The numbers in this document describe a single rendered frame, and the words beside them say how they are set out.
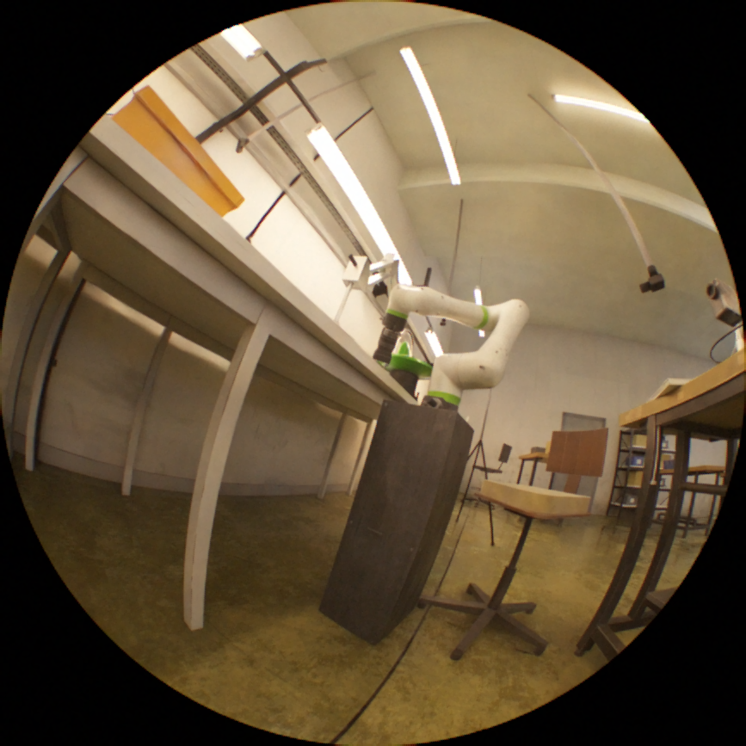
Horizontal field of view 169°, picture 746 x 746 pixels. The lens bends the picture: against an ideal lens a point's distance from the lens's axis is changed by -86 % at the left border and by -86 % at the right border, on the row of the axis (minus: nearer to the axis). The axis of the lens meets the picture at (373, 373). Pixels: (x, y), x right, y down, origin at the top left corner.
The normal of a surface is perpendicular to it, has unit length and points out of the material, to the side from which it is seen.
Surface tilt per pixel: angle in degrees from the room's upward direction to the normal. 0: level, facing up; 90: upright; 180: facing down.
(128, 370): 90
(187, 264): 90
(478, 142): 180
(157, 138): 94
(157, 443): 90
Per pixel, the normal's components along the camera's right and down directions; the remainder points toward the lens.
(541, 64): -0.28, 0.93
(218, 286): 0.87, 0.13
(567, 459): -0.92, -0.33
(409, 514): -0.50, -0.36
